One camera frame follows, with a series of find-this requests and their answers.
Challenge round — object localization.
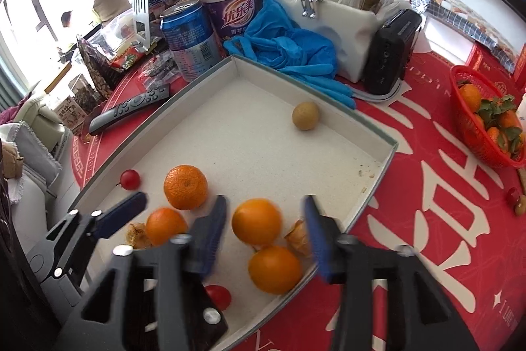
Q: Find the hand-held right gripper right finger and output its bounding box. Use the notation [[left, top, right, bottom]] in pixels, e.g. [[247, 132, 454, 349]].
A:
[[302, 195, 479, 351]]

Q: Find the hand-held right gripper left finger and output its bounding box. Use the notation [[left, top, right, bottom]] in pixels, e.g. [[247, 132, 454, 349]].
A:
[[60, 195, 228, 351]]

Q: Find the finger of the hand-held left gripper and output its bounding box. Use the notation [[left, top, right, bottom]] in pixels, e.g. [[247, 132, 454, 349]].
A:
[[27, 191, 149, 276], [193, 280, 229, 351]]

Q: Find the small smooth orange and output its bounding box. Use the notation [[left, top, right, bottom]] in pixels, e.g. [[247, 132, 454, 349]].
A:
[[248, 245, 303, 295], [146, 207, 189, 247]]

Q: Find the large smooth orange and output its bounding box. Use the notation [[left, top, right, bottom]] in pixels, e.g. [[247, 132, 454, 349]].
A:
[[231, 198, 283, 247]]

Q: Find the dimpled mandarin orange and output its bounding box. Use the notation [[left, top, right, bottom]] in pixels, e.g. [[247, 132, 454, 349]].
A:
[[163, 165, 209, 211]]

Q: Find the grey-rimmed white cardboard box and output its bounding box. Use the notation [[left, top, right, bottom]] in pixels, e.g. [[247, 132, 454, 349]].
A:
[[68, 55, 399, 351]]

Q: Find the red plastic basket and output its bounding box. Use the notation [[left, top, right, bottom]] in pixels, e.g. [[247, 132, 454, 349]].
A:
[[449, 65, 526, 169]]

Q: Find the dark remote control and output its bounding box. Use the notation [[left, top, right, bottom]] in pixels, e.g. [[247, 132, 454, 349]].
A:
[[88, 83, 171, 137]]

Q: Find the grey sofa cushion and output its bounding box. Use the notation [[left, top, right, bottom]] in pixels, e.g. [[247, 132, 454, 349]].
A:
[[0, 94, 72, 204]]

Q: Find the brown printed snack box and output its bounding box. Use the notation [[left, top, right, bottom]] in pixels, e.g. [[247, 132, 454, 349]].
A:
[[53, 73, 99, 134]]

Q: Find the clear bag of nuts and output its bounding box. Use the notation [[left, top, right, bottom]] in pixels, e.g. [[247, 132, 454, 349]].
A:
[[76, 36, 113, 101]]

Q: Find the pile of wrapped candies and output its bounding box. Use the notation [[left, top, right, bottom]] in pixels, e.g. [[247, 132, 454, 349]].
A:
[[137, 51, 181, 86]]

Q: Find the red snack packet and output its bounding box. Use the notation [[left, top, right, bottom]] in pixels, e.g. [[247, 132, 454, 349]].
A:
[[111, 47, 142, 71]]

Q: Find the clear plastic container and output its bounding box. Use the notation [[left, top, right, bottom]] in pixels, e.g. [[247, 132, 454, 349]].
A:
[[96, 12, 138, 51]]

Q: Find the blue drink can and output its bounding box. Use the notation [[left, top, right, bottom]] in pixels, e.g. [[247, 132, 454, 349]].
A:
[[159, 0, 223, 84]]

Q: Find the white slotted spatula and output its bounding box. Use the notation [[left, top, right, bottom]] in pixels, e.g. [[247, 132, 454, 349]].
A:
[[131, 0, 151, 47]]

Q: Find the black radio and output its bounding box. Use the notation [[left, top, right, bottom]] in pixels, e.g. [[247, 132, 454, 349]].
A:
[[365, 9, 423, 95]]

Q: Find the white tissue box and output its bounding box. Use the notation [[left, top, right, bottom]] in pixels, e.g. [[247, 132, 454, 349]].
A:
[[257, 0, 381, 84]]

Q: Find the purple cup with yellow lid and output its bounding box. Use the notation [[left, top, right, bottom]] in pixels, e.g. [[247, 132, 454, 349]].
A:
[[195, 0, 259, 45]]

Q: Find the red gift box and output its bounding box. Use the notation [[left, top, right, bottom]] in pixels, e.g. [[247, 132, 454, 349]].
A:
[[468, 42, 486, 72]]

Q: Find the checkered cloth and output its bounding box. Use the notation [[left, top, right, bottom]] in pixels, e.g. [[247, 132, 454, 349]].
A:
[[410, 0, 516, 72]]

